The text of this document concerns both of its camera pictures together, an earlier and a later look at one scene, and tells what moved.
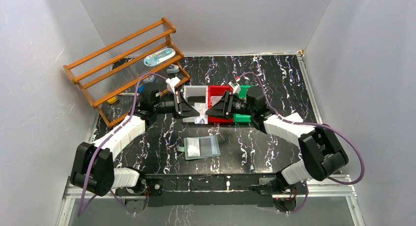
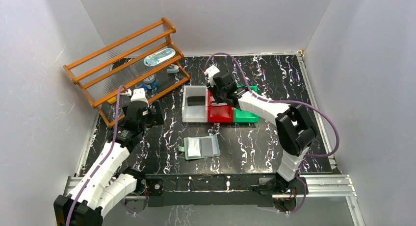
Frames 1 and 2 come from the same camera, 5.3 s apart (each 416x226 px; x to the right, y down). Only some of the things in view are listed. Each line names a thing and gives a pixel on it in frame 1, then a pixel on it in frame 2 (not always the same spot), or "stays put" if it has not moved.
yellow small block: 112,100 stays put
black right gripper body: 230,103 to 220,96
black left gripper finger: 183,108 to 158,117
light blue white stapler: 173,68 stays put
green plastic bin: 240,117 stays put
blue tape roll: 151,78 stays put
